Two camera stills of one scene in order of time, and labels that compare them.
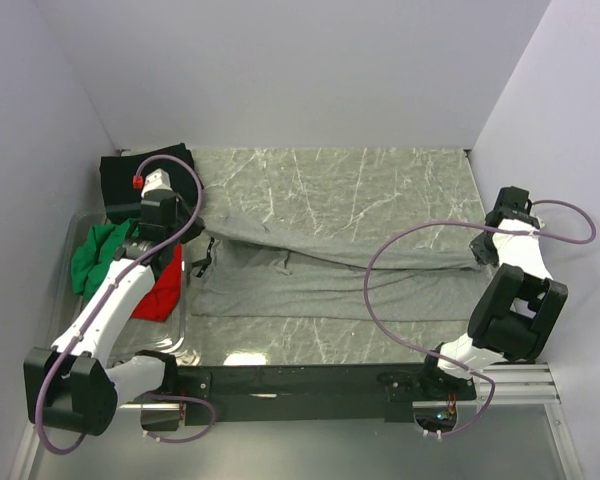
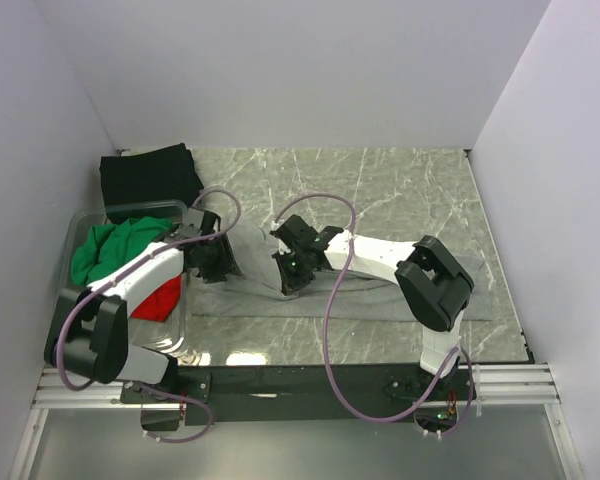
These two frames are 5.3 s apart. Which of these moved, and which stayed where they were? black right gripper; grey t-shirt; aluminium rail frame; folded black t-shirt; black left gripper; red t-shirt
Moved: black right gripper; black left gripper
Stayed: red t-shirt; aluminium rail frame; grey t-shirt; folded black t-shirt
